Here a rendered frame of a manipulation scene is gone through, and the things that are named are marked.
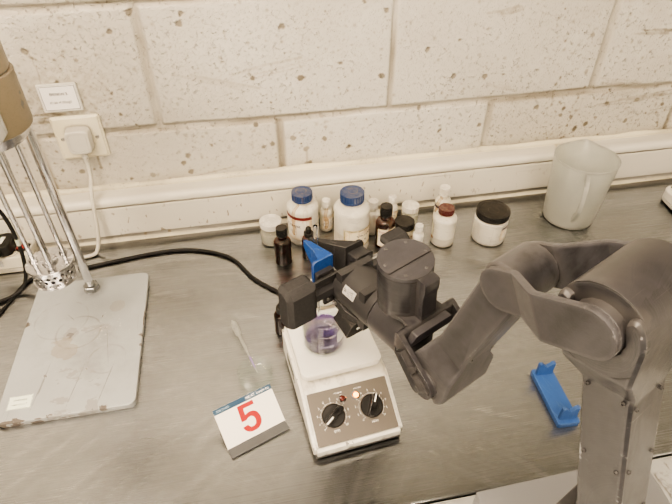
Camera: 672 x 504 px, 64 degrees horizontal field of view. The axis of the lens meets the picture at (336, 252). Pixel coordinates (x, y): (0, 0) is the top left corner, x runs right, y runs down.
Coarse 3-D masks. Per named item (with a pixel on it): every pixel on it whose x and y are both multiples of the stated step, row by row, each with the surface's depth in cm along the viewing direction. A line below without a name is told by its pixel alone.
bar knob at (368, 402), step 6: (366, 396) 76; (372, 396) 75; (378, 396) 75; (366, 402) 76; (372, 402) 74; (378, 402) 76; (366, 408) 75; (372, 408) 74; (378, 408) 76; (366, 414) 75; (372, 414) 74; (378, 414) 75
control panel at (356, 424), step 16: (352, 384) 77; (368, 384) 77; (384, 384) 77; (320, 400) 75; (336, 400) 75; (352, 400) 76; (384, 400) 76; (320, 416) 74; (352, 416) 75; (384, 416) 76; (320, 432) 74; (336, 432) 74; (352, 432) 74; (368, 432) 75
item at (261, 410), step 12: (264, 396) 79; (240, 408) 77; (252, 408) 78; (264, 408) 78; (276, 408) 79; (228, 420) 76; (240, 420) 77; (252, 420) 78; (264, 420) 78; (228, 432) 76; (240, 432) 77; (252, 432) 77; (228, 444) 76
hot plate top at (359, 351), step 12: (300, 336) 80; (360, 336) 80; (372, 336) 81; (300, 348) 79; (348, 348) 79; (360, 348) 79; (372, 348) 79; (300, 360) 77; (312, 360) 77; (324, 360) 77; (336, 360) 77; (348, 360) 77; (360, 360) 77; (372, 360) 77; (300, 372) 76; (312, 372) 75; (324, 372) 75; (336, 372) 76
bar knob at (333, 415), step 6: (324, 408) 75; (330, 408) 75; (336, 408) 73; (342, 408) 73; (324, 414) 74; (330, 414) 74; (336, 414) 73; (342, 414) 75; (324, 420) 74; (330, 420) 73; (336, 420) 74; (342, 420) 74; (330, 426) 74; (336, 426) 74
